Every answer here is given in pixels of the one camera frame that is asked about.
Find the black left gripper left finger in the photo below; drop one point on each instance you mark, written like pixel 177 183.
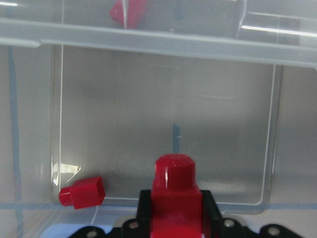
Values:
pixel 140 226

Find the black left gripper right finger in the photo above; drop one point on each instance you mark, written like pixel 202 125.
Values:
pixel 211 216

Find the red block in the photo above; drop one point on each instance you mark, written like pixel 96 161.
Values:
pixel 176 201
pixel 128 13

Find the clear plastic box lid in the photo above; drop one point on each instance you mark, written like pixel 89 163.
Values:
pixel 267 31

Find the red block box corner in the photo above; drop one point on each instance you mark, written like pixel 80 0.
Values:
pixel 83 193

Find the clear plastic storage box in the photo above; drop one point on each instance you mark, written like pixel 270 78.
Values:
pixel 69 113

